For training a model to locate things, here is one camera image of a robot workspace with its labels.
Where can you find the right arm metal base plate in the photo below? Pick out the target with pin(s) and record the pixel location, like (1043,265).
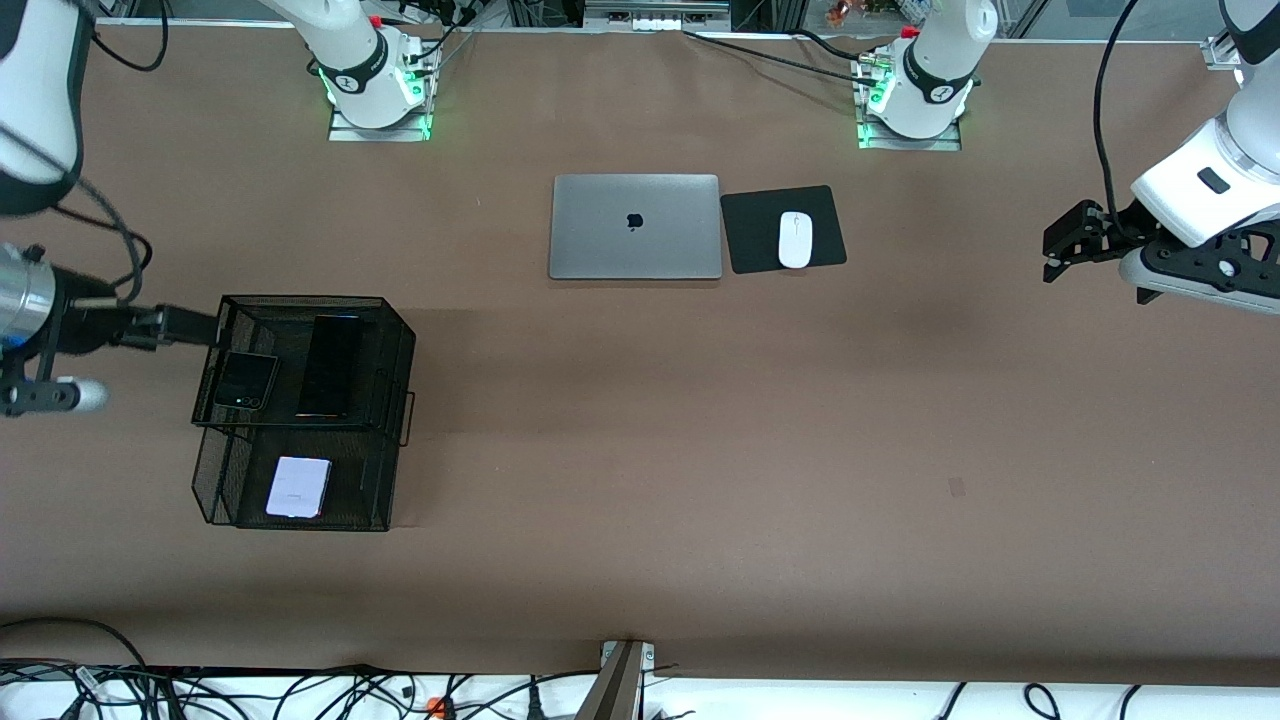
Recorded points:
(345,134)

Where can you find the silver closed laptop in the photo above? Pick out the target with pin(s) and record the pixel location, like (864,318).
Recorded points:
(600,240)

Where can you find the black mesh two-tier tray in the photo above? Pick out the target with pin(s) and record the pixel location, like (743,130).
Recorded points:
(370,480)

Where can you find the black frame post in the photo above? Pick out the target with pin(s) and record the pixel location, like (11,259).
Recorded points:
(545,12)

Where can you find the orange toy figure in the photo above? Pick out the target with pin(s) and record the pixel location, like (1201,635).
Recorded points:
(848,12)

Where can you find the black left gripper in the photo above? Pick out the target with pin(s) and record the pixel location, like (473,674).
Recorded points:
(1117,235)

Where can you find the lavender flip phone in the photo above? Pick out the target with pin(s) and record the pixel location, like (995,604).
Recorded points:
(298,488)

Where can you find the white power strip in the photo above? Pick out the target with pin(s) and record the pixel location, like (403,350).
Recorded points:
(655,22)

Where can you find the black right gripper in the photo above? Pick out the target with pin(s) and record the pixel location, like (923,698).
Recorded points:
(82,325)

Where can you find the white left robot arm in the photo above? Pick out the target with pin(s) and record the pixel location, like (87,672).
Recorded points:
(1220,170)

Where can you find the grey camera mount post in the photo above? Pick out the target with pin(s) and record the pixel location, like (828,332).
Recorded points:
(615,690)

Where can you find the white computer mouse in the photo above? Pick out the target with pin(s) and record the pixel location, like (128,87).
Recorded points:
(795,240)

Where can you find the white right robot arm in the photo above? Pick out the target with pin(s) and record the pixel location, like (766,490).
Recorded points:
(350,50)

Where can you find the aluminium frame rail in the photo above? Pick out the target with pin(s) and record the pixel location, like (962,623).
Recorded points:
(115,12)

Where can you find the small black flip phone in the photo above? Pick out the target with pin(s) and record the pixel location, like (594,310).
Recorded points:
(245,380)

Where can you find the long black smartphone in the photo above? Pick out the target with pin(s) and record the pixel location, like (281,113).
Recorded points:
(330,365)

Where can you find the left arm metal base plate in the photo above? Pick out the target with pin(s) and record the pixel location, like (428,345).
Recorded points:
(948,145)

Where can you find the aluminium frame corner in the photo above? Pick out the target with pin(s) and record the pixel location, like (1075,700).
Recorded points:
(1220,55)

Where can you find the black mouse pad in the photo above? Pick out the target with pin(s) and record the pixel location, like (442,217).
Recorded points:
(755,235)

